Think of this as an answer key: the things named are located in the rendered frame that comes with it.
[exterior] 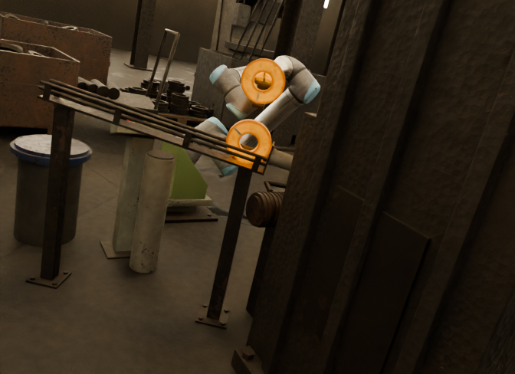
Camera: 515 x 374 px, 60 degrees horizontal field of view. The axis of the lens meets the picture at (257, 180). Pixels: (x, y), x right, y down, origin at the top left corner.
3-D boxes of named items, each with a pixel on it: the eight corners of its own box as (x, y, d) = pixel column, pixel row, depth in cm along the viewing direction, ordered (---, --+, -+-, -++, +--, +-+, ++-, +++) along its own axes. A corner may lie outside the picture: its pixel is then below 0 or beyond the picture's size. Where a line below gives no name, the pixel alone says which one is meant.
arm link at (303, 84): (215, 153, 268) (309, 67, 237) (233, 176, 266) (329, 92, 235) (203, 156, 254) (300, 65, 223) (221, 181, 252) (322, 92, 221)
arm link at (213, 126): (190, 136, 265) (214, 119, 268) (207, 158, 264) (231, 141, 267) (188, 127, 250) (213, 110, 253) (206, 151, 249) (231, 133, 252)
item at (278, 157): (291, 175, 151) (297, 159, 150) (267, 165, 151) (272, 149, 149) (292, 170, 157) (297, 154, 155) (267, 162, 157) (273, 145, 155)
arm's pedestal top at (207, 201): (140, 185, 267) (141, 178, 266) (189, 185, 285) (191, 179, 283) (159, 207, 242) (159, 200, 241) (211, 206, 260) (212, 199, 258)
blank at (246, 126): (247, 174, 154) (247, 172, 157) (281, 145, 151) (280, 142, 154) (216, 141, 151) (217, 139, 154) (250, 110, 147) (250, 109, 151)
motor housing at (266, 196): (282, 323, 179) (316, 200, 164) (234, 331, 167) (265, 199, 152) (265, 303, 190) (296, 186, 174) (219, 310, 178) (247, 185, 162)
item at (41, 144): (88, 248, 201) (99, 158, 188) (7, 253, 184) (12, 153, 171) (76, 218, 226) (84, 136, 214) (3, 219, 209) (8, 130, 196)
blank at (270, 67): (291, 67, 152) (291, 66, 155) (248, 52, 152) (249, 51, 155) (277, 109, 157) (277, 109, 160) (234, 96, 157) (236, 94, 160)
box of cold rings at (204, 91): (272, 126, 607) (287, 61, 582) (310, 145, 532) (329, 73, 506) (187, 116, 544) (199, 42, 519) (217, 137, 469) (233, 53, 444)
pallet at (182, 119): (208, 119, 556) (215, 83, 544) (233, 136, 489) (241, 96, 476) (109, 106, 500) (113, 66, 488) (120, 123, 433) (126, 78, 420)
